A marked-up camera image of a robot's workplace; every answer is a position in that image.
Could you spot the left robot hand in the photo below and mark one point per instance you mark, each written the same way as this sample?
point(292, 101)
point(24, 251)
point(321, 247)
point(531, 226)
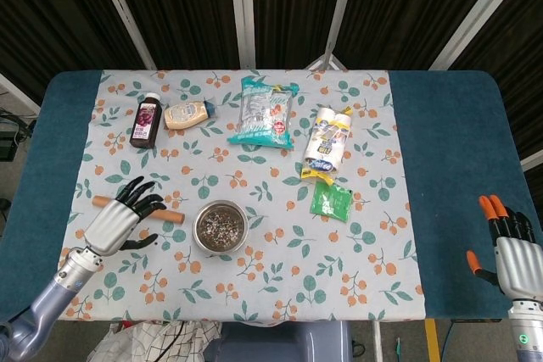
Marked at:
point(112, 226)

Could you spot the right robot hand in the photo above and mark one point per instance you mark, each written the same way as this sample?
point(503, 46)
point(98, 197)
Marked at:
point(519, 266)

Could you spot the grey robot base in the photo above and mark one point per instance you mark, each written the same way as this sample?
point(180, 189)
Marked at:
point(275, 343)

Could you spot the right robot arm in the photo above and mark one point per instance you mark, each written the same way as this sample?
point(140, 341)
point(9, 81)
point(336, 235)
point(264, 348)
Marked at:
point(528, 336)

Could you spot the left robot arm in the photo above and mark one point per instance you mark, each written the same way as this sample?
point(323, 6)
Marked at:
point(46, 298)

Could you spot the stainless steel bowl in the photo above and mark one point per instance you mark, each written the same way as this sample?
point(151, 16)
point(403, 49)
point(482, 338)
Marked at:
point(220, 250)

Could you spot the dark purple juice bottle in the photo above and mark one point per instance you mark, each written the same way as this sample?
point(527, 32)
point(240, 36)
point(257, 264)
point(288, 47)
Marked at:
point(145, 124)

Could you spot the checkered white cloth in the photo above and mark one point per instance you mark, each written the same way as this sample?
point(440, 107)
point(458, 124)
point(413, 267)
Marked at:
point(157, 341)

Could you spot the cream sauce squeeze bottle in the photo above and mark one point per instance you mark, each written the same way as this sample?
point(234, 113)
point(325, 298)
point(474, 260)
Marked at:
point(186, 115)

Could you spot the black equipment box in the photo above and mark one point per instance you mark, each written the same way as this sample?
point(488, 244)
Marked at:
point(8, 141)

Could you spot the teal table cover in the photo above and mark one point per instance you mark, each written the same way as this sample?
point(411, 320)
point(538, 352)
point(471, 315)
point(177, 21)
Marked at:
point(445, 146)

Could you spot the white table leg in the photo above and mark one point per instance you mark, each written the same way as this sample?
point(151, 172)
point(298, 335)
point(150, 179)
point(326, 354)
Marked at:
point(377, 343)

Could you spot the floral fruit print tablecloth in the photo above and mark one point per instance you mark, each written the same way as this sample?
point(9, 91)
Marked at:
point(275, 277)

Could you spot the teal clear snack bag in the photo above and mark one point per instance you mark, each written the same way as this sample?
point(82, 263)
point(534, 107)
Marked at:
point(263, 116)

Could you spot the green sachet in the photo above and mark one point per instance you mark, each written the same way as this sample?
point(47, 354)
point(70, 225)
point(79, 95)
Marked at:
point(331, 203)

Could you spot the pack of white rolls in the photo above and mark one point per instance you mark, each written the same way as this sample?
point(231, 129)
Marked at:
point(324, 141)

